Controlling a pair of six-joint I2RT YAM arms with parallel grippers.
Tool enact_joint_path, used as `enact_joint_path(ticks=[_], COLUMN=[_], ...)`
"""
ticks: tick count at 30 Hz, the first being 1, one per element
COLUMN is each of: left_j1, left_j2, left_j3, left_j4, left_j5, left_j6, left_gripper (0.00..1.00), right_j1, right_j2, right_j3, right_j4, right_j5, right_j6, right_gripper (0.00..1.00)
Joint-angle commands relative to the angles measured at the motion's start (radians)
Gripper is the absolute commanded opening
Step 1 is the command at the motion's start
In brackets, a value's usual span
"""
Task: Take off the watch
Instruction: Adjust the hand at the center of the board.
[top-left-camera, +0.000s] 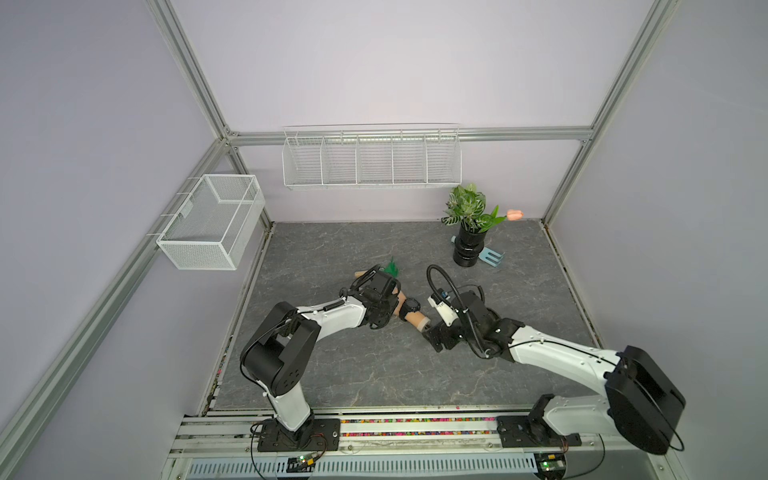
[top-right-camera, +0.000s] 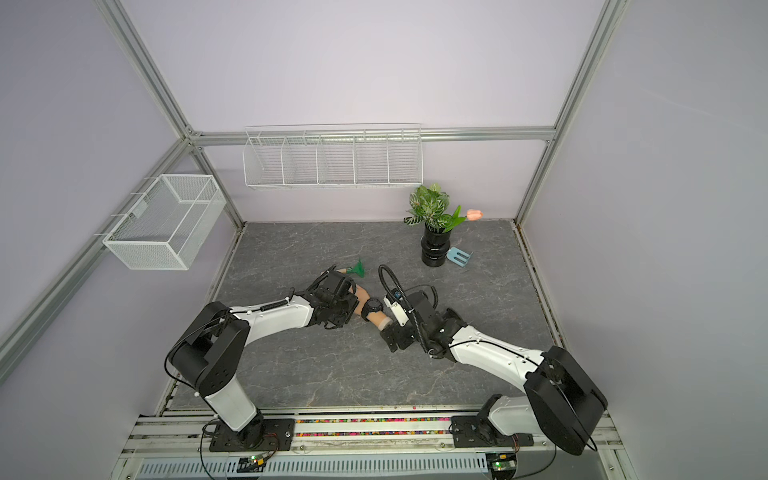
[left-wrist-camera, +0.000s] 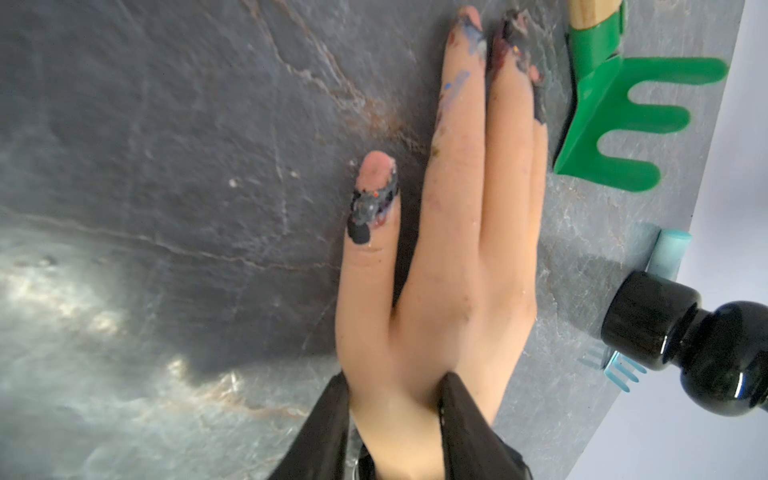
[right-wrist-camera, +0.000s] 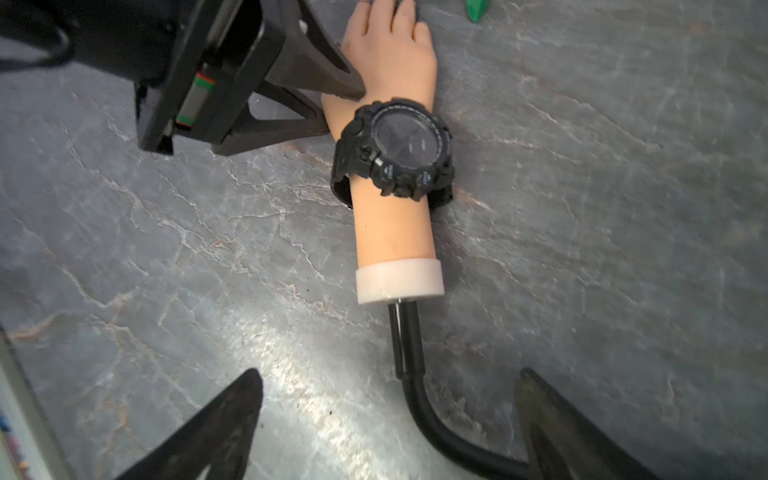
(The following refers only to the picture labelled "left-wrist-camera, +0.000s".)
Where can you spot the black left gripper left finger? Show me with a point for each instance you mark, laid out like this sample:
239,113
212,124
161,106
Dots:
319,450

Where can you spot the black wrist watch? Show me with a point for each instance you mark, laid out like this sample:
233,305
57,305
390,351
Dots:
365,468

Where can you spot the black glossy vase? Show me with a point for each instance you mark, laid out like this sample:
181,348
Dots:
721,354

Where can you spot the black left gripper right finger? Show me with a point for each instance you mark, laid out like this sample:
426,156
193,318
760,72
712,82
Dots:
471,449

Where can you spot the mannequin practice hand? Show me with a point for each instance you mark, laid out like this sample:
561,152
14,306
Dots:
469,301

